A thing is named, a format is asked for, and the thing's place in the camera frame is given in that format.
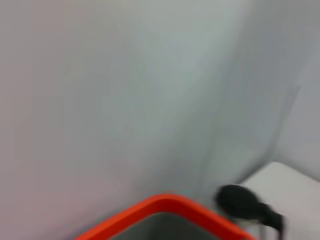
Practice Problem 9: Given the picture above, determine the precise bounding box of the orange basket handle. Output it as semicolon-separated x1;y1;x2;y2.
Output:
74;193;256;240

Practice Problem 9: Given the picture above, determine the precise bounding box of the glass pitcher with black handle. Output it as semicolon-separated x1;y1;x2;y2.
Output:
215;184;288;236

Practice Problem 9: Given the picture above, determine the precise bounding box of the grey perforated storage basket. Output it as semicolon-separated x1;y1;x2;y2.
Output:
109;211;226;240

